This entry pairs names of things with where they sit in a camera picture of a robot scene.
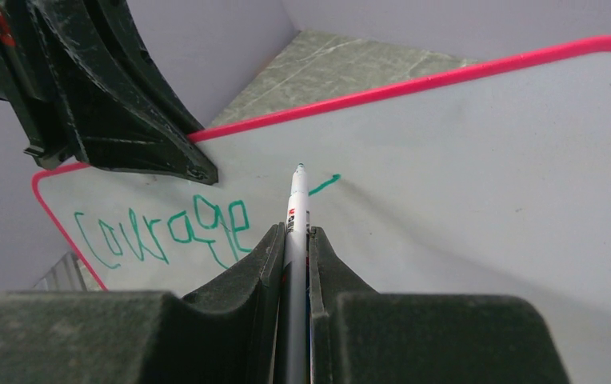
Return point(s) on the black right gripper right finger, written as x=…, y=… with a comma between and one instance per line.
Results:
x=362, y=336

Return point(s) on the pink framed whiteboard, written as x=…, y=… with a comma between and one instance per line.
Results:
x=495, y=178

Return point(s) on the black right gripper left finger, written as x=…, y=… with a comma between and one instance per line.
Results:
x=222, y=332

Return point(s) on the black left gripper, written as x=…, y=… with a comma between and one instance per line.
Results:
x=83, y=85

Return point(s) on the aluminium base extrusion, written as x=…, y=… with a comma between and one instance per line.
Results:
x=64, y=275

